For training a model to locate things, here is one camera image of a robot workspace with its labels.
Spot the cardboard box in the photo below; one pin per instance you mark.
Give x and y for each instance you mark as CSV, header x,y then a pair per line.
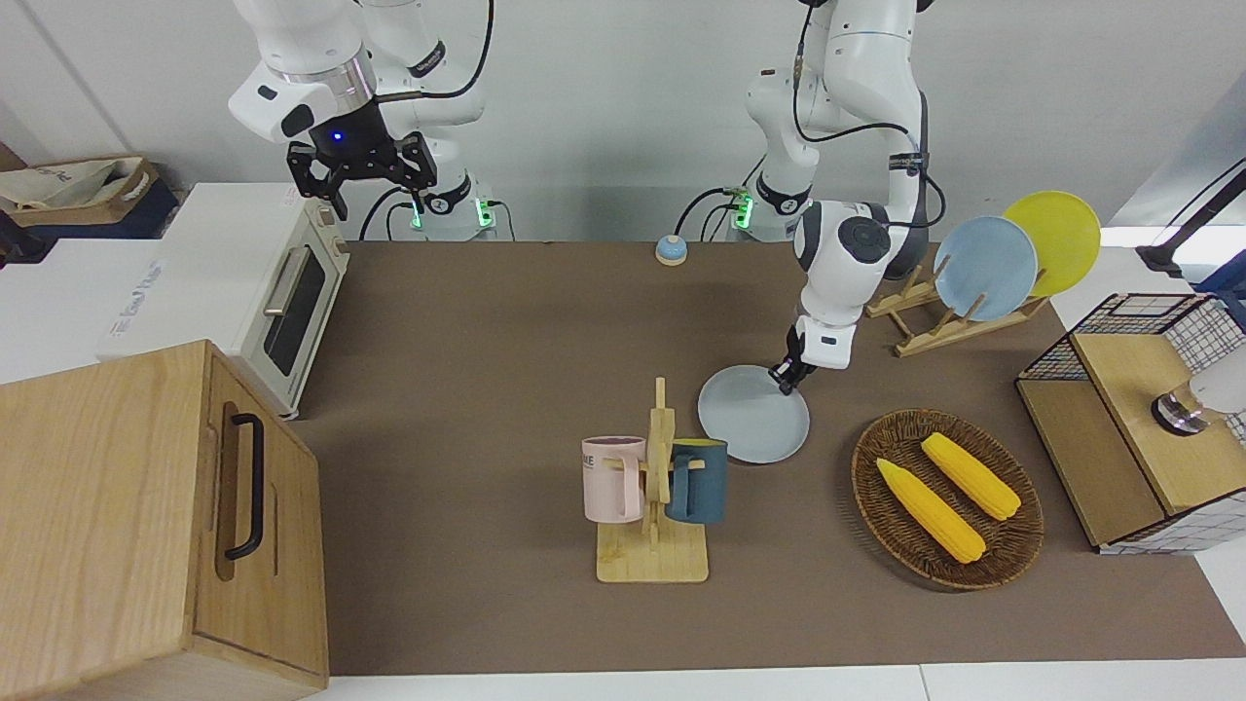
x,y
127,200

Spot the light blue plate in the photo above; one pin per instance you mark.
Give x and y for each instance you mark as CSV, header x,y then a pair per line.
x,y
988,268

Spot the yellow plate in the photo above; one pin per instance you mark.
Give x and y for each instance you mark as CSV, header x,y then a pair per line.
x,y
1066,234

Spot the white cloth bag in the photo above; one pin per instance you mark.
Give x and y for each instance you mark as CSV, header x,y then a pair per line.
x,y
68,180

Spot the white and silver cylindrical device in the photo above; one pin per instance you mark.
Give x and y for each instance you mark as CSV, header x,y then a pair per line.
x,y
1212,389

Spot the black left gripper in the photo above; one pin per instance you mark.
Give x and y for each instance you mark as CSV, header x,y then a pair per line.
x,y
793,350

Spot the brown table mat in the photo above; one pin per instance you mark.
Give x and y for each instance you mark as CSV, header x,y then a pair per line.
x,y
467,389

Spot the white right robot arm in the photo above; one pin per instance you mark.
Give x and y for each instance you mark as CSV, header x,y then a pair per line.
x,y
292,39

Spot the white toaster oven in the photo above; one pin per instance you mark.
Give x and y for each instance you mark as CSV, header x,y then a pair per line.
x,y
195,273

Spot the dark teal mug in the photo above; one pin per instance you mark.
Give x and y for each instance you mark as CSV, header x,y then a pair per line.
x,y
703,487

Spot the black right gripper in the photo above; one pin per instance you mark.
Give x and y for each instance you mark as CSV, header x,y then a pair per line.
x,y
346,141

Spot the light wooden cabinet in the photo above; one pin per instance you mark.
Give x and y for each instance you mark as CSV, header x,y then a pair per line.
x,y
107,526

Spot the yellow corn cob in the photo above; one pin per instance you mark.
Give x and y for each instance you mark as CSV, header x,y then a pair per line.
x,y
973,477
930,511

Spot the brown wicker basket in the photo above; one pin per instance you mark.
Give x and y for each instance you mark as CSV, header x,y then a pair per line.
x,y
876,477

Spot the black camera stand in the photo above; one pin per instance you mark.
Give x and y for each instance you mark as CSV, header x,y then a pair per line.
x,y
1163,258

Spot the gray round plate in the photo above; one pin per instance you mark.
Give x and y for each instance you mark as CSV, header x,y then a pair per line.
x,y
750,419

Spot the dark blue crate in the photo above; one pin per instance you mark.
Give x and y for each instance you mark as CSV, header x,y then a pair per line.
x,y
146,219

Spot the pink mug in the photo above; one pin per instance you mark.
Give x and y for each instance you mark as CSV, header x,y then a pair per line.
x,y
608,482

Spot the wooden plate rack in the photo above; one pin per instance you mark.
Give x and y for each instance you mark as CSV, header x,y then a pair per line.
x,y
939,331

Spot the wooden mug tree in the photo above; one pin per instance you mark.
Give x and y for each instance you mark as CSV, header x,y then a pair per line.
x,y
654,555

